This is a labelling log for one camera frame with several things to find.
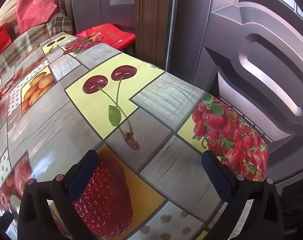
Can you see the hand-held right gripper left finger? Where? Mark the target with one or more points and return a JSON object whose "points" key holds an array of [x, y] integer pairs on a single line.
{"points": [[82, 177]]}

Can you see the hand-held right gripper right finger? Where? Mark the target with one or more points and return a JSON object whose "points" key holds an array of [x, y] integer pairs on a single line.
{"points": [[217, 177]]}

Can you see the fruit print tablecloth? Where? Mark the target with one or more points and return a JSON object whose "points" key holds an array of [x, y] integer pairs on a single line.
{"points": [[154, 160]]}

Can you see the brown metal door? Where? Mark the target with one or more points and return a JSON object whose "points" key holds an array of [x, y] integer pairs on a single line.
{"points": [[229, 55], [96, 5]]}

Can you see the plaid covered bench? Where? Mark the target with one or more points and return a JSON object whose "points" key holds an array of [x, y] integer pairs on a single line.
{"points": [[19, 47]]}

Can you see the red gold-printed bag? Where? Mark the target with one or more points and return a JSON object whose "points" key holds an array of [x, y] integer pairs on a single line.
{"points": [[109, 31]]}

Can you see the red plastic bag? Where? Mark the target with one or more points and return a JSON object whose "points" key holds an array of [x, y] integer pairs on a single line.
{"points": [[34, 7]]}

